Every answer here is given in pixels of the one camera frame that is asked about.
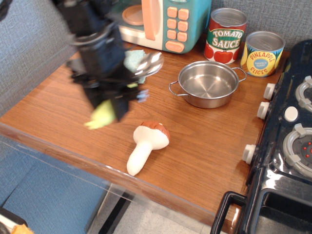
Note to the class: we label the pineapple slices can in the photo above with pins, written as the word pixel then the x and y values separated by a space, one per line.
pixel 262 53

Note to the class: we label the yellow handled metal spoon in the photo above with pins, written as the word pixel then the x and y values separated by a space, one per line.
pixel 103 114

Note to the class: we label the light blue rag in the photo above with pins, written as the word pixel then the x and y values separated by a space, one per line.
pixel 132 60

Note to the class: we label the black toy stove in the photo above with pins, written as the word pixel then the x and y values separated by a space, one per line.
pixel 279 183

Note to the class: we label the small steel pot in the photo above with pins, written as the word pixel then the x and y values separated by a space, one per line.
pixel 207 84

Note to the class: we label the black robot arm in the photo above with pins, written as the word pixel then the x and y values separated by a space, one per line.
pixel 89 19

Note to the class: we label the tomato sauce can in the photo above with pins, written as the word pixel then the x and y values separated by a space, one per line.
pixel 225 33

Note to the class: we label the orange object at corner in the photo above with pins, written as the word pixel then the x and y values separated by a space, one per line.
pixel 10 223

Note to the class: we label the teal toy microwave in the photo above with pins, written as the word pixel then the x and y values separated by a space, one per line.
pixel 168 25

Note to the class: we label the plush mushroom toy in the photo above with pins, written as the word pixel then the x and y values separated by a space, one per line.
pixel 149 136

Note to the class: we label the clear acrylic barrier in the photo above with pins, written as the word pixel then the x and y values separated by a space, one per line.
pixel 54 197

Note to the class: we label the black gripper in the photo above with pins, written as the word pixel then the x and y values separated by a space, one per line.
pixel 100 71

